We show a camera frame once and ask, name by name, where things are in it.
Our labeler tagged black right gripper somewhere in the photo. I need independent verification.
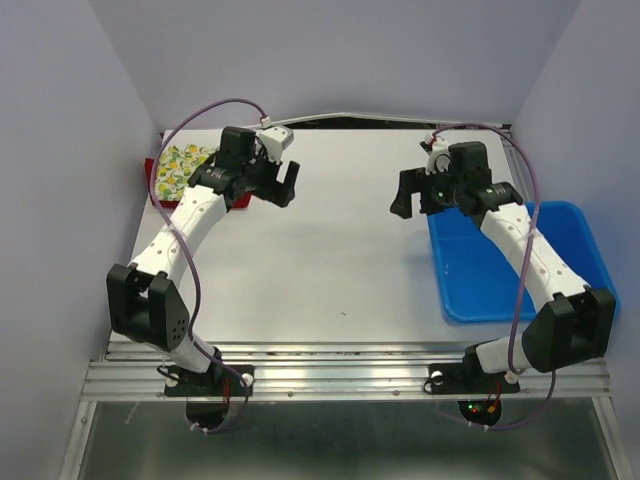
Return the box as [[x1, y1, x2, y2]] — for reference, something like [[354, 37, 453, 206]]
[[388, 162, 465, 219]]

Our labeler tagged lemon print skirt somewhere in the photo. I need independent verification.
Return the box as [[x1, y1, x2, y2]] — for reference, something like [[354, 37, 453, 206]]
[[154, 143, 216, 205]]

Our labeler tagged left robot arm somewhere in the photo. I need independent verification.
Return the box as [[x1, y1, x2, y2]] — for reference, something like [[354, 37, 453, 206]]
[[106, 126, 300, 394]]

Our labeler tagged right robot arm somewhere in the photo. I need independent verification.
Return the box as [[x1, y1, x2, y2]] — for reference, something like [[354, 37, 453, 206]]
[[390, 136, 616, 390]]

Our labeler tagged red folded skirt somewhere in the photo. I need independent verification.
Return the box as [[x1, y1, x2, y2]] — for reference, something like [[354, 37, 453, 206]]
[[144, 157, 252, 210]]

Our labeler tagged blue plastic bin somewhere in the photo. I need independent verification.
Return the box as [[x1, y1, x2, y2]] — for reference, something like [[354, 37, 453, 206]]
[[427, 201, 616, 325]]

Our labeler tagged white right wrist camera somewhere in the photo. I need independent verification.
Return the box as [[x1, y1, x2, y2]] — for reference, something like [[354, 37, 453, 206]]
[[421, 136, 451, 174]]

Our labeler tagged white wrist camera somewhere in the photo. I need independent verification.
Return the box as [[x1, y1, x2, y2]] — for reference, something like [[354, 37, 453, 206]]
[[421, 136, 451, 174], [257, 126, 294, 165]]

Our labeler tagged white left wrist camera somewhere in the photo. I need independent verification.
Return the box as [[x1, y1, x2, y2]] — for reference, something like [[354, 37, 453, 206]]
[[257, 126, 294, 165]]

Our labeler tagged aluminium right side rail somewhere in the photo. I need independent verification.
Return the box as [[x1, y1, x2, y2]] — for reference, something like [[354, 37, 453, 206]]
[[501, 138, 534, 202]]

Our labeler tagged aluminium front rail frame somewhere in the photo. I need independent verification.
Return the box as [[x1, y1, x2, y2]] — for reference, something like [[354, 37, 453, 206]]
[[79, 339, 614, 401]]

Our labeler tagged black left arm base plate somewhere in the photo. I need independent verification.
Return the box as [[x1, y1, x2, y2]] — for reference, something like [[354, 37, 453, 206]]
[[157, 365, 255, 398]]

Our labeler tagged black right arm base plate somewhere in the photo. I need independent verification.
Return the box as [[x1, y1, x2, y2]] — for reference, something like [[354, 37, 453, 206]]
[[422, 362, 520, 395]]

